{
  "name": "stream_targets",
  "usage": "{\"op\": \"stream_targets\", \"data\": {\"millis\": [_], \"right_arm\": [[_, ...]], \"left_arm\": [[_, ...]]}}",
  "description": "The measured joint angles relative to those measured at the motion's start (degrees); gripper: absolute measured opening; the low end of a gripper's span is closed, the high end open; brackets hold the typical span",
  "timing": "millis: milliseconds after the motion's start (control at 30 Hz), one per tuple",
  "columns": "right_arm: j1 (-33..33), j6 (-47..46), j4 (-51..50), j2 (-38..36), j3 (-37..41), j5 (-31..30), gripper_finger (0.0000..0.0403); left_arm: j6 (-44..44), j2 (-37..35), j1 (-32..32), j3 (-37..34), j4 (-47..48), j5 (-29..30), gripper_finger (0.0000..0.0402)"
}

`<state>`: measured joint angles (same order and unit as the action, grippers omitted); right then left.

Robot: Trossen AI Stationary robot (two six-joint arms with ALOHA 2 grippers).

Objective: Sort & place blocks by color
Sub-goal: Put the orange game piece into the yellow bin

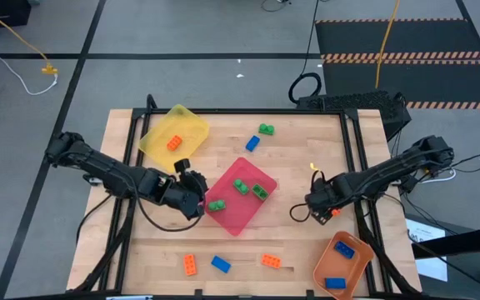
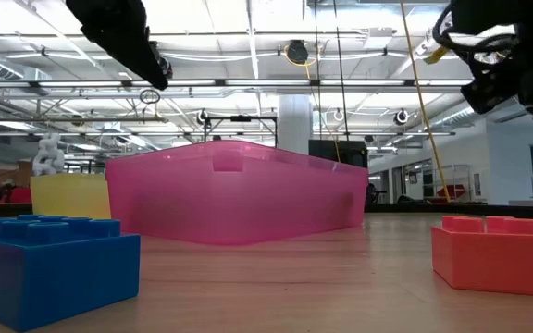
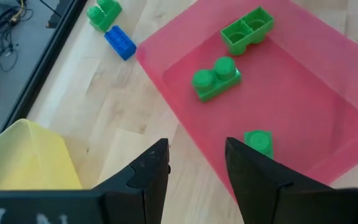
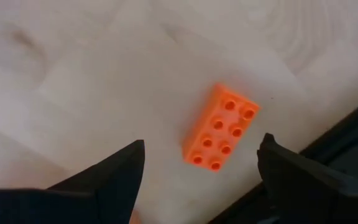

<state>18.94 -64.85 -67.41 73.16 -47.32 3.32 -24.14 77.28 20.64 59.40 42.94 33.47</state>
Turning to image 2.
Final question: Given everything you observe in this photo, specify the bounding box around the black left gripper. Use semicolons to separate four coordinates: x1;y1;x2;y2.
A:
65;0;171;92

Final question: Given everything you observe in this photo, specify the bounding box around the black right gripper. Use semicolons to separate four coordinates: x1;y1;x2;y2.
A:
460;45;527;116

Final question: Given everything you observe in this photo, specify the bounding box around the orange toy brick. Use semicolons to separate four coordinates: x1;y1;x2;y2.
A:
430;214;533;300

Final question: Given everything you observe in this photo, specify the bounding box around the blue toy brick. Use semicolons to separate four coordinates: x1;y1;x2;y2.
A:
0;214;142;333

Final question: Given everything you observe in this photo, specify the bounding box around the red angular background object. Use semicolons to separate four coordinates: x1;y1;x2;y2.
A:
435;183;467;201

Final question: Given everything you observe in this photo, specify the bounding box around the white twisted sculpture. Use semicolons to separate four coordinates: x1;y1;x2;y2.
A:
31;132;67;177

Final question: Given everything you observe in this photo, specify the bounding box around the yellow block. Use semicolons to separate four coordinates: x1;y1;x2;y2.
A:
29;172;112;221

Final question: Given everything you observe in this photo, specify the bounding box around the white building pillar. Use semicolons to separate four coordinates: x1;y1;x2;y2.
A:
277;94;314;156

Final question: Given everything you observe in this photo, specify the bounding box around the brown cardboard box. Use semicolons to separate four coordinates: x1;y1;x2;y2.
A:
0;160;34;189

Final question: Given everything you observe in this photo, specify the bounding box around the pink translucent plastic bin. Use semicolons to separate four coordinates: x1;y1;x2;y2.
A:
105;140;370;247

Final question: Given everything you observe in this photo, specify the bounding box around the black ceiling cord reel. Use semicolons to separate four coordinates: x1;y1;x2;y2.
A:
155;41;174;80
283;39;318;67

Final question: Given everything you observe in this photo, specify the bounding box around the hanging black cable loop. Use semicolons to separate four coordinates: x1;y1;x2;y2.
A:
139;88;162;105

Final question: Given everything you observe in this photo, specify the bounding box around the yellow cable tag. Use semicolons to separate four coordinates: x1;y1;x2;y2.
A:
423;44;451;66

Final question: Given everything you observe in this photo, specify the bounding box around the yellow hanging cable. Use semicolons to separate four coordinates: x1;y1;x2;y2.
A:
398;0;452;204

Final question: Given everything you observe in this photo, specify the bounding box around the black background rig frame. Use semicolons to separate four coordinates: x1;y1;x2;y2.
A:
203;114;279;148

